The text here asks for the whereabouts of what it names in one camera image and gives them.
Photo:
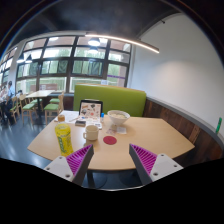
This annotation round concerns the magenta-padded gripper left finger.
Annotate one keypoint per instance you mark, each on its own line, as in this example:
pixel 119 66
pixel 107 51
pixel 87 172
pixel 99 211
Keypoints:
pixel 76 160

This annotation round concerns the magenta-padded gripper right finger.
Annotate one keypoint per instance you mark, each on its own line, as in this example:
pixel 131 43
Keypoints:
pixel 146 160

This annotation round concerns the yellow drink bottle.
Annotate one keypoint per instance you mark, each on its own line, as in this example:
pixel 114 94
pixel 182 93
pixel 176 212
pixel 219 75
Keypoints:
pixel 64 140

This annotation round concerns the white ribbed mug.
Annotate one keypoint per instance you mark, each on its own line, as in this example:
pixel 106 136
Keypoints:
pixel 91 132

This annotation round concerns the small dark box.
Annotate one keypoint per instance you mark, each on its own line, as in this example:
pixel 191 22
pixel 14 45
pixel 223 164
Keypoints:
pixel 80 123

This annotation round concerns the flat round red coaster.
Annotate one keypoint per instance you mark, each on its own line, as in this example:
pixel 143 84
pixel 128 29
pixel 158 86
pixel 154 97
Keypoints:
pixel 109 140

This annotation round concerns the printed paper sheet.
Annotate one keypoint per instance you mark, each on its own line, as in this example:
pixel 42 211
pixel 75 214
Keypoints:
pixel 89 119

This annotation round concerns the white paper sheet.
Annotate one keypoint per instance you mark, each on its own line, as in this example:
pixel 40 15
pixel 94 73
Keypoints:
pixel 70 116

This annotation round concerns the small brown cup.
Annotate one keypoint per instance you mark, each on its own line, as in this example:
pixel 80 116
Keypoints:
pixel 61 118

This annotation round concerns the small blue-capped bottle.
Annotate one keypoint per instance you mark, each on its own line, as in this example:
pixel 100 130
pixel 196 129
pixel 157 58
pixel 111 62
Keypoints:
pixel 102 117

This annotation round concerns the white bowl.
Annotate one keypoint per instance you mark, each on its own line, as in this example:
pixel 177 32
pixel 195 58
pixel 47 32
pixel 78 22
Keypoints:
pixel 118 118

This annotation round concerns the sticker-covered black tablet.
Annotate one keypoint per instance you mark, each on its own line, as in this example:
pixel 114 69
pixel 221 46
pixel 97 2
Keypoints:
pixel 90 109

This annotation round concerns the group of green-seated wooden chairs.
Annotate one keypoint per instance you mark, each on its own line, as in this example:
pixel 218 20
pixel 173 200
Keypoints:
pixel 51 107

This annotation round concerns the green upholstered bench backrest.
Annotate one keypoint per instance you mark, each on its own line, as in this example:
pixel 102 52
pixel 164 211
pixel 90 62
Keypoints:
pixel 113 98

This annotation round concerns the wooden dining table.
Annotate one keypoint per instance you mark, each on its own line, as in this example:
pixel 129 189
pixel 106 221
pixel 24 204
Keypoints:
pixel 40 94

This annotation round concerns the green stick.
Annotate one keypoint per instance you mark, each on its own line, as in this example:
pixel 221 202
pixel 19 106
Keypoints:
pixel 218 126

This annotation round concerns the person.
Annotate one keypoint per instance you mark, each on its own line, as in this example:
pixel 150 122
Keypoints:
pixel 2 95
pixel 10 96

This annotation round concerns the large black-framed window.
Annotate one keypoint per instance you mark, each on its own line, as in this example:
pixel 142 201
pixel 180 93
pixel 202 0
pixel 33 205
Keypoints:
pixel 83 66

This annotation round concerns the group of pendant lamps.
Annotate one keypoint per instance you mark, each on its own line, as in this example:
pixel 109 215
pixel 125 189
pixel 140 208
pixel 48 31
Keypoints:
pixel 94 42

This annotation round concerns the long curved ceiling light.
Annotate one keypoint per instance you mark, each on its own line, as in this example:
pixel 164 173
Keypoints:
pixel 123 40

